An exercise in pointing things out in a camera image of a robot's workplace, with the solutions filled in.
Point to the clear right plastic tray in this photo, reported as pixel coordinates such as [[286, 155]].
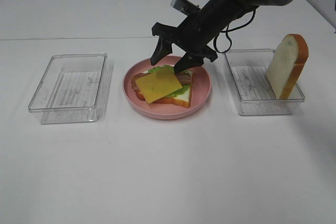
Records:
[[244, 70]]

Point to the pink round plate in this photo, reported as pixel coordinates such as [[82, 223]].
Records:
[[200, 91]]

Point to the clear plastic tray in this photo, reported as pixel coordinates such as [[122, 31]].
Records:
[[73, 89], [244, 70]]

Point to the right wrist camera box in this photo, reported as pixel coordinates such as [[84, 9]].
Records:
[[185, 7]]

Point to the red bacon strip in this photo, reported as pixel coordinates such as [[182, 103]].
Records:
[[184, 78]]

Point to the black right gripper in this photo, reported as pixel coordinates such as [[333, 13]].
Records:
[[195, 32]]

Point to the yellow cheese slice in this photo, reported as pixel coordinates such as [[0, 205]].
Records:
[[158, 84]]

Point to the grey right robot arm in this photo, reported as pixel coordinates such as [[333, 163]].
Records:
[[199, 27]]

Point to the green lettuce leaf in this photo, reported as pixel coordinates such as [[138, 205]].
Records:
[[155, 69]]

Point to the bread slice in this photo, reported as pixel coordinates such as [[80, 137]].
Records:
[[182, 100], [287, 64]]

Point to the clear left plastic tray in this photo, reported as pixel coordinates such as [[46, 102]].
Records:
[[73, 89]]

